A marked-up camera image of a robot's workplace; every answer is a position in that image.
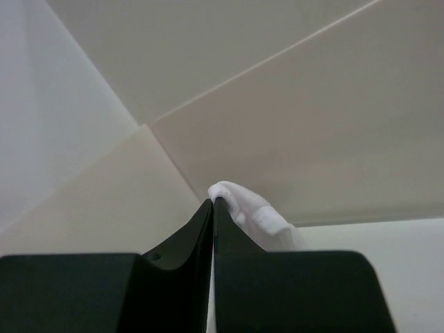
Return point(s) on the white tank top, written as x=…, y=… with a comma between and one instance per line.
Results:
x=258, y=219

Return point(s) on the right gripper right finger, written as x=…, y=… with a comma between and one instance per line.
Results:
x=303, y=291

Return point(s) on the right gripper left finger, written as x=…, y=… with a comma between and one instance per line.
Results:
x=163, y=290

